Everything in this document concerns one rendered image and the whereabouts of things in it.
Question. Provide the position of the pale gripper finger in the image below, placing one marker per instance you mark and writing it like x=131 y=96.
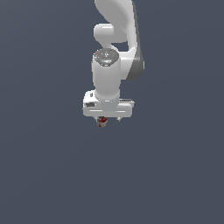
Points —
x=118 y=118
x=96 y=118

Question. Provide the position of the small red object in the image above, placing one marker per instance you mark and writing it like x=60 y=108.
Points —
x=102 y=121

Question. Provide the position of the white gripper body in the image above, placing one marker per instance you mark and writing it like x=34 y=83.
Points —
x=106 y=109

